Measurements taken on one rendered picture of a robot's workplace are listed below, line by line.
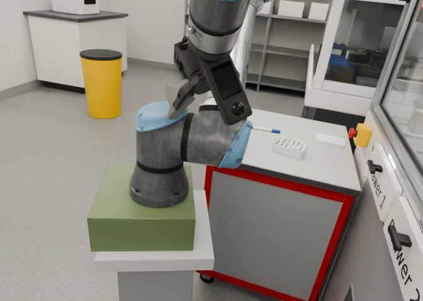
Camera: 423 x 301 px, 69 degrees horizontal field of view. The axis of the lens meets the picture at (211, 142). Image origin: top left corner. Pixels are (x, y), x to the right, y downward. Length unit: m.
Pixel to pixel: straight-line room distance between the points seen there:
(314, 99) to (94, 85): 2.25
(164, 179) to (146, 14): 4.98
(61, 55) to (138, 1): 1.96
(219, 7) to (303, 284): 1.31
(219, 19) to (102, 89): 2.95
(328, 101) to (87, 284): 1.54
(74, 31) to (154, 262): 3.47
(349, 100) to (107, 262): 1.43
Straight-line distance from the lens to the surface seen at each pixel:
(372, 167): 1.02
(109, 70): 3.26
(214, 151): 0.66
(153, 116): 0.67
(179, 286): 0.92
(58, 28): 4.14
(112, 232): 0.76
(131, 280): 0.90
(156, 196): 0.74
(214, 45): 0.44
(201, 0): 0.39
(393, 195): 0.93
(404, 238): 0.78
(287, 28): 5.08
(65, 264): 1.86
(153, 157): 0.70
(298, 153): 1.27
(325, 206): 1.25
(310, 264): 1.44
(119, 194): 0.80
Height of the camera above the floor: 1.34
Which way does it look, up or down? 27 degrees down
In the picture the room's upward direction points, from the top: 6 degrees clockwise
